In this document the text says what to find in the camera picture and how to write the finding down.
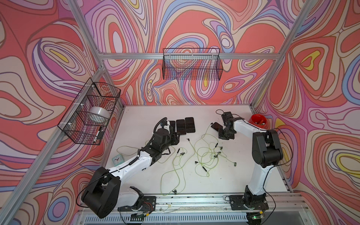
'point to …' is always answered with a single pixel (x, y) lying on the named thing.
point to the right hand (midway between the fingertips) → (223, 140)
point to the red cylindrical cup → (258, 120)
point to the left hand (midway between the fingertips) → (179, 134)
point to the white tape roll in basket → (99, 114)
